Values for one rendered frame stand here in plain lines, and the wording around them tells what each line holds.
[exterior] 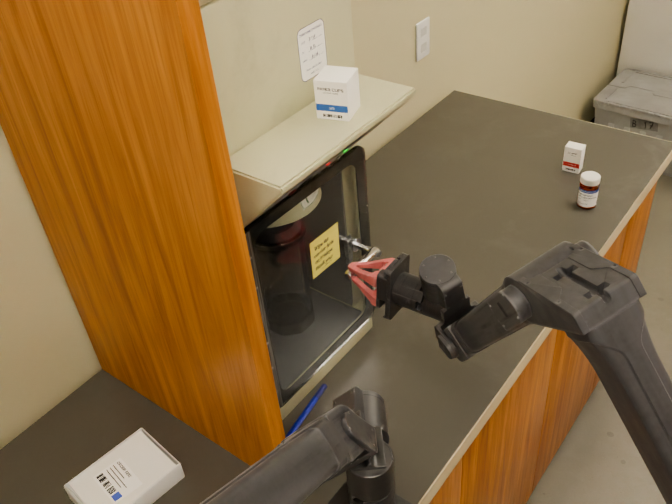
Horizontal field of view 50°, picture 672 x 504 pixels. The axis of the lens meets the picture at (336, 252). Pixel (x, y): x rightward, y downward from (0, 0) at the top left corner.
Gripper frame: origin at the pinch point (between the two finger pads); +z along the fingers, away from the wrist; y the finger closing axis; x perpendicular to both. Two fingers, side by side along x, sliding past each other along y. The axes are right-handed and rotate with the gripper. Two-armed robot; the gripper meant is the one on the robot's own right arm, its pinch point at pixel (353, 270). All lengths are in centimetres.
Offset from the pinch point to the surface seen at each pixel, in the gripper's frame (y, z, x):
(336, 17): 41.7, 5.5, -4.9
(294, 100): 32.4, 6.2, 5.7
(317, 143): 30.2, -2.0, 11.9
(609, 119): -78, 13, -257
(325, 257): 2.6, 4.3, 2.2
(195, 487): -28.9, 11.1, 34.2
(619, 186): -19, -26, -87
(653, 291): -107, -34, -171
